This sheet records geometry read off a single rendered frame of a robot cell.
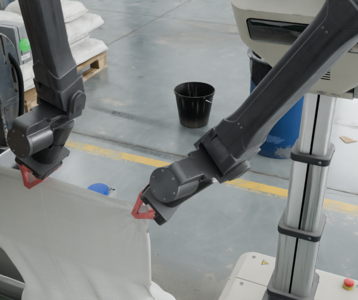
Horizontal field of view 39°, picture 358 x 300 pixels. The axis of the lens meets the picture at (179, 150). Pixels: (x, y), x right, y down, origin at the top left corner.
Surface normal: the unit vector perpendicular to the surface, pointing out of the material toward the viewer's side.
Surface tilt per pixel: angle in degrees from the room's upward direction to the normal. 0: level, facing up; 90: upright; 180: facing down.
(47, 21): 103
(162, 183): 75
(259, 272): 0
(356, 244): 0
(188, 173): 39
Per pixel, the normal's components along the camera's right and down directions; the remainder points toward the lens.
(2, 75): 0.91, 0.20
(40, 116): 0.18, -0.80
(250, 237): 0.00, -0.87
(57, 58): 0.80, 0.40
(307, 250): -0.40, 0.45
